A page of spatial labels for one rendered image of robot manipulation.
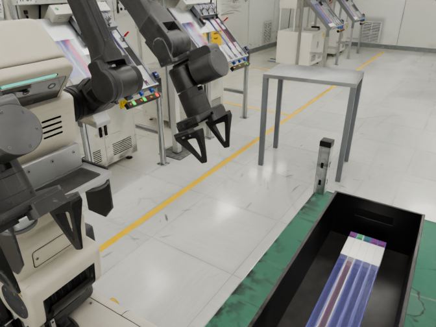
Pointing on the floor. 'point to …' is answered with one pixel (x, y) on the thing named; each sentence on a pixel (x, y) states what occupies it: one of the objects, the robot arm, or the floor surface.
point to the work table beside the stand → (303, 72)
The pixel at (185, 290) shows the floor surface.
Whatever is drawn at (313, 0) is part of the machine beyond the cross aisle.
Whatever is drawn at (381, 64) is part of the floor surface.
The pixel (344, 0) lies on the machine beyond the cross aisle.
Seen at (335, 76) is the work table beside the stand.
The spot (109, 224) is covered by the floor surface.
